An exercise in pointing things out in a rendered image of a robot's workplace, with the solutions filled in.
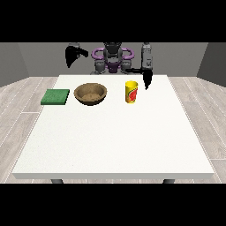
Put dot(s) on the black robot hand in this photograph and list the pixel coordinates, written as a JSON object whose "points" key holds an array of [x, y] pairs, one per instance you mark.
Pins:
{"points": [[72, 55], [147, 75]]}

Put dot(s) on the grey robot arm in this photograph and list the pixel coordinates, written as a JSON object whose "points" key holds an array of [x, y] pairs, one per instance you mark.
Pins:
{"points": [[74, 44], [146, 56]]}

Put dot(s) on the yellow cup with melon print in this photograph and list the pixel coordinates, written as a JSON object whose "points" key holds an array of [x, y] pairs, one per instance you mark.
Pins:
{"points": [[131, 92]]}

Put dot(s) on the brown wooden bowl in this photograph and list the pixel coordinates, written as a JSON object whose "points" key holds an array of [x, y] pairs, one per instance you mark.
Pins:
{"points": [[90, 93]]}

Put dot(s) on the green square pad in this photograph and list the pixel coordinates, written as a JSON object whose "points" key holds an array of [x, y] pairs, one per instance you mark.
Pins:
{"points": [[55, 96]]}

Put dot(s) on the grey robot trunk purple rings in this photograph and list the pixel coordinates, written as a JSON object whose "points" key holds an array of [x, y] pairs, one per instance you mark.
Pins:
{"points": [[112, 60]]}

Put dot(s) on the dark table leg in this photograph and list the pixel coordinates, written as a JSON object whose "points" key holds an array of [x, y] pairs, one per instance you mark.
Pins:
{"points": [[168, 181], [57, 181]]}

